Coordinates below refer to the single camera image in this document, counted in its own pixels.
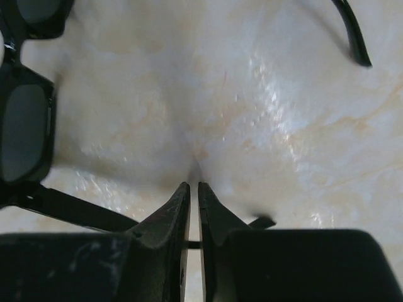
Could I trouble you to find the black frame sunglasses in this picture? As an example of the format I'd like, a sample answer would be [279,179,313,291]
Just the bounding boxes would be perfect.
[0,0,373,249]

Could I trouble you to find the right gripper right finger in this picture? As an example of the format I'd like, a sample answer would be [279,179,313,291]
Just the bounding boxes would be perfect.
[198,182,402,301]

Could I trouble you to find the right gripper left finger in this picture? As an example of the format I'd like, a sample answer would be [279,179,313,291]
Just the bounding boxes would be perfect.
[1,183,190,301]

